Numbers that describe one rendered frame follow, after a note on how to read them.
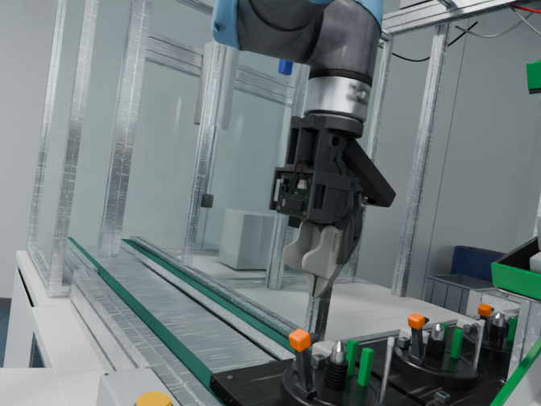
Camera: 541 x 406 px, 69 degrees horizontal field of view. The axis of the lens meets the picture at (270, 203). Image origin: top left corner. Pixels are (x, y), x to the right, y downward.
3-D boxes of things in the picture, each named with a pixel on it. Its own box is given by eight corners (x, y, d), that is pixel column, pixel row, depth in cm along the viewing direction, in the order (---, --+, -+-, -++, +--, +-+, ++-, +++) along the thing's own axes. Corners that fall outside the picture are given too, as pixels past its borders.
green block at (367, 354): (363, 387, 54) (369, 351, 54) (356, 383, 55) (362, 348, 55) (369, 385, 55) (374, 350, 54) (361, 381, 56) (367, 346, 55)
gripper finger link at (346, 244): (316, 258, 48) (327, 188, 48) (326, 258, 49) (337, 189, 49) (345, 267, 45) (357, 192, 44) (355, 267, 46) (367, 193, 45)
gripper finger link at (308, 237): (269, 291, 48) (280, 216, 48) (304, 288, 52) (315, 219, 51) (285, 299, 46) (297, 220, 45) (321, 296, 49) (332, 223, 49)
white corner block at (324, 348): (328, 378, 64) (332, 354, 64) (308, 365, 67) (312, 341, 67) (347, 373, 67) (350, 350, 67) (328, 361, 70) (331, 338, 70)
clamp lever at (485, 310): (487, 343, 79) (487, 310, 77) (477, 339, 81) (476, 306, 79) (496, 334, 81) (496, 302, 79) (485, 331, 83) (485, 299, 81)
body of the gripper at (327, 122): (266, 214, 47) (281, 114, 47) (316, 219, 53) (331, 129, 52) (309, 225, 41) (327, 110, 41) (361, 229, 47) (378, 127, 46)
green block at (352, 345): (348, 377, 56) (353, 343, 56) (341, 373, 57) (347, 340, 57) (353, 375, 57) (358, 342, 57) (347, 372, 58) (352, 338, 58)
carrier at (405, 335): (464, 440, 52) (481, 347, 52) (332, 359, 71) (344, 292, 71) (533, 400, 67) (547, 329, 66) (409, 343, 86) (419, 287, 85)
